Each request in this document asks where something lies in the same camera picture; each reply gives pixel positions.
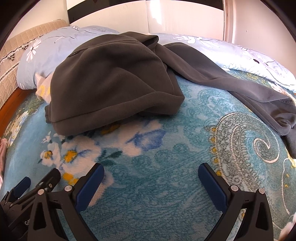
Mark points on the pink cloth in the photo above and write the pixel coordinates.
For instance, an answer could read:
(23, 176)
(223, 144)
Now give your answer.
(3, 153)

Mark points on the light blue floral quilt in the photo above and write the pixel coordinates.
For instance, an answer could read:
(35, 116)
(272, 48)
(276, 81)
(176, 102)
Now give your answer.
(46, 58)

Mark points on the beige yellow towel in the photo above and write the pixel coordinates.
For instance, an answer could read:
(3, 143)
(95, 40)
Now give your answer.
(42, 89)

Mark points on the beige quilted headboard cover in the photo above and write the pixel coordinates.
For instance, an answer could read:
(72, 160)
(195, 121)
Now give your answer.
(13, 69)

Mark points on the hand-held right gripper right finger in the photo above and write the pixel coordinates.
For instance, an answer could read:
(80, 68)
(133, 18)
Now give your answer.
(214, 187)

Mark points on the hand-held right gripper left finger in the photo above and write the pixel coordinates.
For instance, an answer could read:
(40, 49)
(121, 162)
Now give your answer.
(90, 187)

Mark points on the wooden bed frame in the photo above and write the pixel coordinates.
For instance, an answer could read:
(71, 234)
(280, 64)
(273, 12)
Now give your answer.
(11, 109)

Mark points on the dark grey fleece pants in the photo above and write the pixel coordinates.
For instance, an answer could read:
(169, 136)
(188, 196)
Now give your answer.
(111, 76)

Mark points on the teal floral blanket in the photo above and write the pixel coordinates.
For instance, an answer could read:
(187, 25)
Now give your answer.
(161, 173)

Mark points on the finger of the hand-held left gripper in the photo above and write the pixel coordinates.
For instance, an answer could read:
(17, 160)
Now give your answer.
(23, 184)
(52, 177)

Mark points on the white wardrobe with black trim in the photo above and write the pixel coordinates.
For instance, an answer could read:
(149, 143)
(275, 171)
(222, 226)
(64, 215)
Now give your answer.
(115, 16)

